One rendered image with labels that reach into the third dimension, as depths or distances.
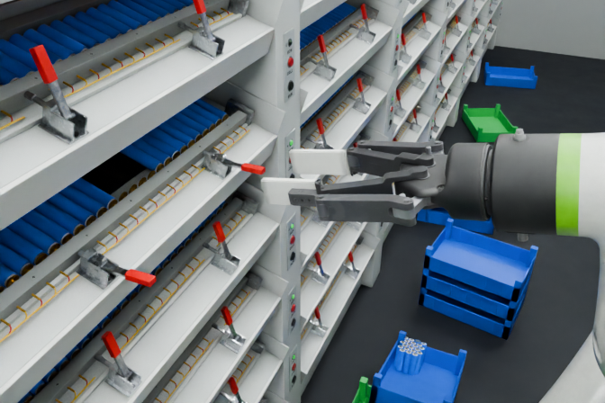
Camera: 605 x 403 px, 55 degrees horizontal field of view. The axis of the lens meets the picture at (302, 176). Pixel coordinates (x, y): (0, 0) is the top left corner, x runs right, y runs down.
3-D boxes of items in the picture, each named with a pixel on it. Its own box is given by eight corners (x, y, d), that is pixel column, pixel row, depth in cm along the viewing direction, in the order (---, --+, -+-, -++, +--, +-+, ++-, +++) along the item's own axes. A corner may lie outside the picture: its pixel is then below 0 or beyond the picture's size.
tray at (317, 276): (373, 212, 188) (390, 181, 179) (294, 342, 140) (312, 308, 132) (319, 183, 191) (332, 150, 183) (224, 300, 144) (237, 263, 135)
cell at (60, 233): (30, 214, 72) (71, 240, 71) (18, 222, 70) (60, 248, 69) (30, 203, 71) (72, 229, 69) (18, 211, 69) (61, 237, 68)
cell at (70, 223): (42, 205, 73) (83, 230, 72) (31, 213, 72) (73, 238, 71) (42, 195, 72) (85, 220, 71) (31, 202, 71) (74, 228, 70)
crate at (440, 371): (395, 353, 178) (400, 329, 176) (462, 375, 171) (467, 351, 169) (367, 403, 151) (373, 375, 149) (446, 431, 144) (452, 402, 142)
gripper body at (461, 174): (488, 239, 54) (391, 232, 58) (501, 193, 60) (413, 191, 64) (483, 167, 50) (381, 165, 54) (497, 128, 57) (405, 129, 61)
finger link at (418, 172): (430, 198, 59) (431, 205, 57) (321, 212, 60) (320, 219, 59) (426, 164, 57) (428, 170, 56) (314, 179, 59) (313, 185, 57)
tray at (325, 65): (386, 41, 159) (407, -5, 150) (293, 133, 111) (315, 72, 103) (321, 10, 162) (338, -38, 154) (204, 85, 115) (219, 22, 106)
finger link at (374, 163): (428, 161, 57) (436, 155, 58) (343, 144, 65) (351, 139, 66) (431, 195, 59) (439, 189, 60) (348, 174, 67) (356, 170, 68)
